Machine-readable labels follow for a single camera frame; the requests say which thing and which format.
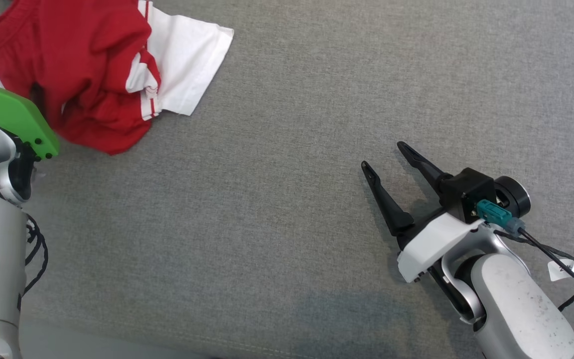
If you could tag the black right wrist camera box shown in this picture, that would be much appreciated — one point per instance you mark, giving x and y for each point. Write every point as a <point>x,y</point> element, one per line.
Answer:
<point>466,192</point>

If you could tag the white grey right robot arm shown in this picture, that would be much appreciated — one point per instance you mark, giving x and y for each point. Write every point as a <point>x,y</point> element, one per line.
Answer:
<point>516,304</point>

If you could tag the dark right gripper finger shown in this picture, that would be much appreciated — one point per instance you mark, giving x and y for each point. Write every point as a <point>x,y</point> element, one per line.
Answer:
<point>429,172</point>
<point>394,214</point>

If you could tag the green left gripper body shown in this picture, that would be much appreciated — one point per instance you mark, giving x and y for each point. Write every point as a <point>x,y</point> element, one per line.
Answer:
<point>13,117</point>

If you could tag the red and white t-shirt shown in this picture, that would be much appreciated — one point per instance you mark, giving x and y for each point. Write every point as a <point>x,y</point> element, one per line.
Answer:
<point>82,60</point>

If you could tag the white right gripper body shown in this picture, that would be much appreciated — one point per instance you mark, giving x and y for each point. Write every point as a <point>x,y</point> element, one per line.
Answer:
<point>434,242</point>

